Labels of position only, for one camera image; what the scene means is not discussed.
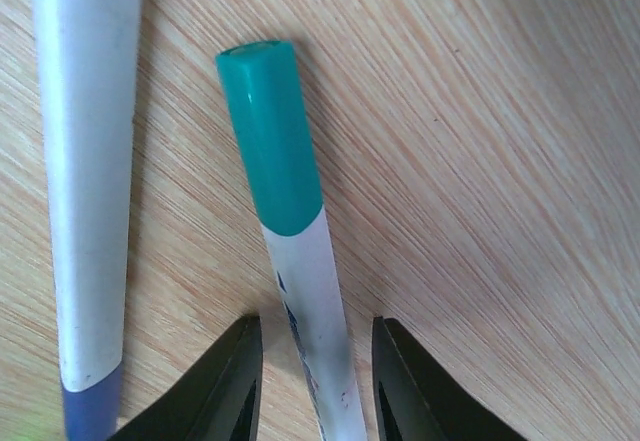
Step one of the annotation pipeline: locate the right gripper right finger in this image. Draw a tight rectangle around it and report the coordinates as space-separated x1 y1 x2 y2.
372 316 524 441

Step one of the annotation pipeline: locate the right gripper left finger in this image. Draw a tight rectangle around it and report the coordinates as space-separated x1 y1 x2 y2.
111 315 263 441

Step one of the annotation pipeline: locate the green marker pen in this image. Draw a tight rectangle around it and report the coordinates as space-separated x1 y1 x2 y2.
215 40 367 440

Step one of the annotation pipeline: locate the purple marker pen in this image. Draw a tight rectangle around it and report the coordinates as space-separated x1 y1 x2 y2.
32 0 141 440

